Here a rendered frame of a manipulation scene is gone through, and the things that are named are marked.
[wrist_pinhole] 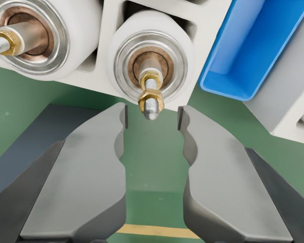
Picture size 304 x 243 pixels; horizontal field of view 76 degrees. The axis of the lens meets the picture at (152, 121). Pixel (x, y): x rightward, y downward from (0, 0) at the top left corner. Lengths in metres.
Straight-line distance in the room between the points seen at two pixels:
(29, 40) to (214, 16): 0.20
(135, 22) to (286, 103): 0.28
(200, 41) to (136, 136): 0.36
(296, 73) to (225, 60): 0.15
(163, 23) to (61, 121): 0.35
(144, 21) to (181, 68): 0.06
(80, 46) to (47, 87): 0.34
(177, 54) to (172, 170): 0.51
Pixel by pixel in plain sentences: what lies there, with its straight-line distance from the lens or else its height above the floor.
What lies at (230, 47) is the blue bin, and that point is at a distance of 0.49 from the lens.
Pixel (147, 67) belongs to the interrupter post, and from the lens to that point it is 0.18.
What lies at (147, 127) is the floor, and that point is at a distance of 0.55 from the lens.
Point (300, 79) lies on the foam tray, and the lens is 0.39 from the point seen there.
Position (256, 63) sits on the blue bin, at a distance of 0.43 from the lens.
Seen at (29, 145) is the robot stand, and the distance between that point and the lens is 0.44.
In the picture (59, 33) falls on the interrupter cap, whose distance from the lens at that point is 0.21.
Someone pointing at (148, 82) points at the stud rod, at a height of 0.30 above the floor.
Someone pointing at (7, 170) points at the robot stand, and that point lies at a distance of 0.40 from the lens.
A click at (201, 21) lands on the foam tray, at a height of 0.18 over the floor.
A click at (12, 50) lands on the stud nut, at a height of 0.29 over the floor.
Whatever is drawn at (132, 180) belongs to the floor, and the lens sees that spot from 0.69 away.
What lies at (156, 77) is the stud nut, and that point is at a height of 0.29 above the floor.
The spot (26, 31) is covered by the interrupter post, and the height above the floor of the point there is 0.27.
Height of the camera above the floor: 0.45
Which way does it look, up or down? 57 degrees down
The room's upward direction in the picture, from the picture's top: 179 degrees clockwise
